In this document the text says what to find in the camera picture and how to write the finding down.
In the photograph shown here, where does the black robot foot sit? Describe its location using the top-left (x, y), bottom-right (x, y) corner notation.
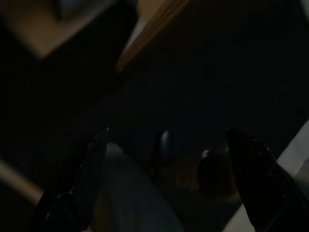
top-left (154, 130), bottom-right (173, 171)

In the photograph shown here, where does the grey robot left leg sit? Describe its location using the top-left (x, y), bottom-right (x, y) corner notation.
top-left (93, 142), bottom-right (185, 232)

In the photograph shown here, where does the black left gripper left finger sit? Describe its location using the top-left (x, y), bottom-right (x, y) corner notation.
top-left (31, 127), bottom-right (109, 232)

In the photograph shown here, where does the brown wooden board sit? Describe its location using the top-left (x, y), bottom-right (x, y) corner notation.
top-left (115, 0), bottom-right (194, 73)

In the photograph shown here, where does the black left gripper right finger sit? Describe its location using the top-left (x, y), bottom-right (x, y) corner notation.
top-left (225, 127), bottom-right (309, 232)

